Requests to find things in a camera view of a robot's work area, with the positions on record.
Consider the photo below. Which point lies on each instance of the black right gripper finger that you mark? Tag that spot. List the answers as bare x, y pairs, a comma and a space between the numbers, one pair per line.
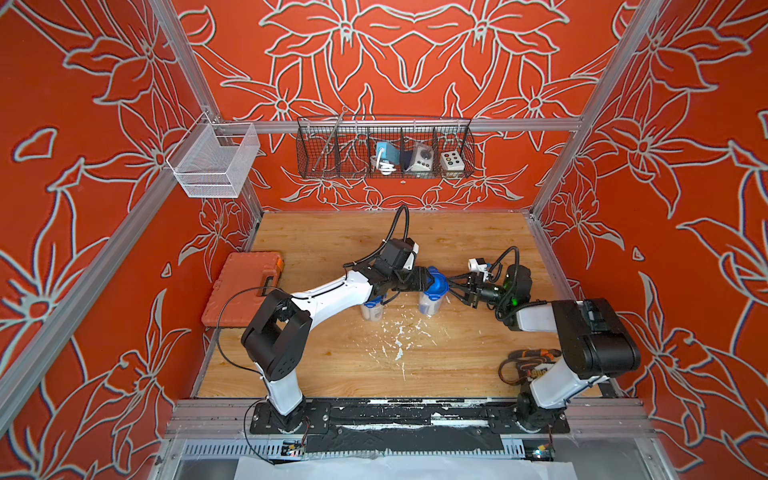
469, 278
467, 296

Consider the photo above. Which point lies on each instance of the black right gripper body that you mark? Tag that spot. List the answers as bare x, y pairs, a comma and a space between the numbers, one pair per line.
494, 295

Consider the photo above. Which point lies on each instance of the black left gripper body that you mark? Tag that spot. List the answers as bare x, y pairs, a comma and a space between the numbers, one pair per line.
408, 281

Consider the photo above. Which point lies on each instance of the clear container blue lid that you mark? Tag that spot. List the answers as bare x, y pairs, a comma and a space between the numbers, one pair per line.
430, 300
373, 310

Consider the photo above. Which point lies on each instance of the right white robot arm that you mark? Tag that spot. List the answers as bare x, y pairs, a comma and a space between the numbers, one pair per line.
594, 344

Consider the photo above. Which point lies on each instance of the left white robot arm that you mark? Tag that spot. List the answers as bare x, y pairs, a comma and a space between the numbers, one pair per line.
276, 337

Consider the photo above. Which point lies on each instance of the white round dial device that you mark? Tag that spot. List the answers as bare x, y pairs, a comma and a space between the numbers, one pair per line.
420, 162

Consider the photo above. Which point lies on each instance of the white button box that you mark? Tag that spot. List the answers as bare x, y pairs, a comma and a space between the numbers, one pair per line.
452, 164

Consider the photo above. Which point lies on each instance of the blue white item in basket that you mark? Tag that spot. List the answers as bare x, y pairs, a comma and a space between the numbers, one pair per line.
386, 158

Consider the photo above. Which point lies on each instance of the red plastic tool case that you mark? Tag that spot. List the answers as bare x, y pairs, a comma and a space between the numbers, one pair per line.
245, 279

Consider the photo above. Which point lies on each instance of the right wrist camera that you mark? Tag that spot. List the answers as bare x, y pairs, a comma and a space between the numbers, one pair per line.
479, 266

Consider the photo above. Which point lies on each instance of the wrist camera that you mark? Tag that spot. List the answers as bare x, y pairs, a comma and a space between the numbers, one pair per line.
398, 255
479, 266

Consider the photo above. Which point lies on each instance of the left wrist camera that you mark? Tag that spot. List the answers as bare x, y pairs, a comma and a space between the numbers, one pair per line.
398, 255

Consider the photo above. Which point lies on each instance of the black wire wall basket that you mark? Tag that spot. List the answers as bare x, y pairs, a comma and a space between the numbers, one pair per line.
356, 146

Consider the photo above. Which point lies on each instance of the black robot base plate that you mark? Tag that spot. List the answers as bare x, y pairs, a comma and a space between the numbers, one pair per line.
321, 415

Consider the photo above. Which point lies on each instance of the clear acrylic wall bin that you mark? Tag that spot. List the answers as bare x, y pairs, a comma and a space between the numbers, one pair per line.
206, 168

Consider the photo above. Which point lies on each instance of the aluminium frame corner post right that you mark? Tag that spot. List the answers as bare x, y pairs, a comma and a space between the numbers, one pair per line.
620, 60

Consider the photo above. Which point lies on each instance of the aluminium frame corner post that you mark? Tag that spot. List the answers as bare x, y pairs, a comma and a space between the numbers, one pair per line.
620, 60
171, 27

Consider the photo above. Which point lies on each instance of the aluminium frame corner post left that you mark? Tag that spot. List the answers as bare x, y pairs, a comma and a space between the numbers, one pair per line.
171, 27

